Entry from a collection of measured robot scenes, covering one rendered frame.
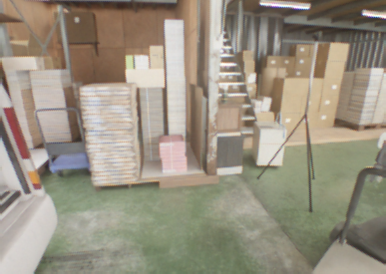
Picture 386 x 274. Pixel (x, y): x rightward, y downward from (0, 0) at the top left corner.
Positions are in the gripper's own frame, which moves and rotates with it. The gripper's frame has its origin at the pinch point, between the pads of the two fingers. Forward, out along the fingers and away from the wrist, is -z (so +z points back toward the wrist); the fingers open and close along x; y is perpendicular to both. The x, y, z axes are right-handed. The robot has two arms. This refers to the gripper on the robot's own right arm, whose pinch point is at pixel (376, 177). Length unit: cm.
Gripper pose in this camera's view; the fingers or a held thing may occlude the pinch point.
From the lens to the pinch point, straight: 182.3
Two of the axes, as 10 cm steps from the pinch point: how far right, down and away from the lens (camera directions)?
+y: 3.5, 2.8, -9.0
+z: 1.9, -9.6, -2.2
